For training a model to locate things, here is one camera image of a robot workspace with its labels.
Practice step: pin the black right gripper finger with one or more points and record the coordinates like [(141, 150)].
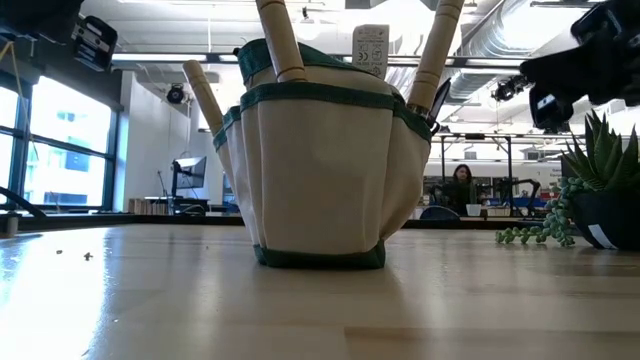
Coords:
[(550, 112), (555, 70)]

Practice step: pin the background black robot arm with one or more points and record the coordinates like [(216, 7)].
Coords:
[(520, 192)]

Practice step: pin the black curved strut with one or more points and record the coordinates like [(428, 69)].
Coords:
[(22, 201)]

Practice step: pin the person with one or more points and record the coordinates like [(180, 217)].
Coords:
[(462, 192)]

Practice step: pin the red gardening glove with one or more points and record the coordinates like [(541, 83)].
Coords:
[(370, 50)]

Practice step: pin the black round ceiling device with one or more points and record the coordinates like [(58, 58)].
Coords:
[(175, 94)]

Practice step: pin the blue chair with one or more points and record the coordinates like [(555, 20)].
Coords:
[(439, 213)]

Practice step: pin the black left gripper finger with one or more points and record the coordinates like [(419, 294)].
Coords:
[(95, 45)]

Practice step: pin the black ceiling spotlight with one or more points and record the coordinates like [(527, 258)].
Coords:
[(510, 89)]

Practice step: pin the small grey post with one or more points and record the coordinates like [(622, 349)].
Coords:
[(11, 226)]

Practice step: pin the black aluminium table frame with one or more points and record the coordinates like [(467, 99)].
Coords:
[(100, 221)]

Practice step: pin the row of books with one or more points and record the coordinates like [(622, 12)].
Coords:
[(147, 206)]

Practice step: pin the black background gantry frame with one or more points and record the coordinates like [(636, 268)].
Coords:
[(509, 160)]

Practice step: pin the computer monitor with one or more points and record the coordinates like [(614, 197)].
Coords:
[(190, 172)]

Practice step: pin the potted green succulent plant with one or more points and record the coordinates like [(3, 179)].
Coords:
[(605, 165)]

